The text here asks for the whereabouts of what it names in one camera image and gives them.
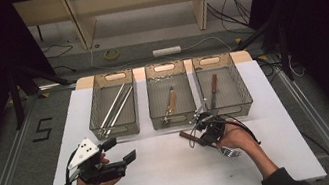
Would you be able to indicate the clear grey plastic bin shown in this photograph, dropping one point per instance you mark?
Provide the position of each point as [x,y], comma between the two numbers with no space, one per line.
[183,96]
[103,99]
[232,87]

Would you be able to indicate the person's right hand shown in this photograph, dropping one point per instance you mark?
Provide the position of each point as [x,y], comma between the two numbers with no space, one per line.
[239,139]

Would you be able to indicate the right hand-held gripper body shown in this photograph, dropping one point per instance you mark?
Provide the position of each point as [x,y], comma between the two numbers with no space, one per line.
[214,126]

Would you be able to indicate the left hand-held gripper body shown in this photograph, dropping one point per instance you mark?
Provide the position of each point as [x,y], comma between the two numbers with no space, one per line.
[84,151]

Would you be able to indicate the metal spoon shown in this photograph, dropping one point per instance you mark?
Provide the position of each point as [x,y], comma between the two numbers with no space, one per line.
[166,119]

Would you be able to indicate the white table mat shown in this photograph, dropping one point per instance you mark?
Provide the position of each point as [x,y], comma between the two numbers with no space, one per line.
[277,114]

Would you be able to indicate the white power strip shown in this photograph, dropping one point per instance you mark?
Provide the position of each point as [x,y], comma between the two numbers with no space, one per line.
[166,51]

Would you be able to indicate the black metal stand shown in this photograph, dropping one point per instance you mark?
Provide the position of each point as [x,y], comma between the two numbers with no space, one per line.
[16,103]
[286,58]

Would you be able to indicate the white chopstick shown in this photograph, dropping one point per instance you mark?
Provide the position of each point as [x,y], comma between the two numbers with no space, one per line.
[112,106]
[119,111]

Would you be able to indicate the yellow tape roll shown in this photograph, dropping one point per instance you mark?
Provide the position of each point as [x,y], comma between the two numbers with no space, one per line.
[111,54]

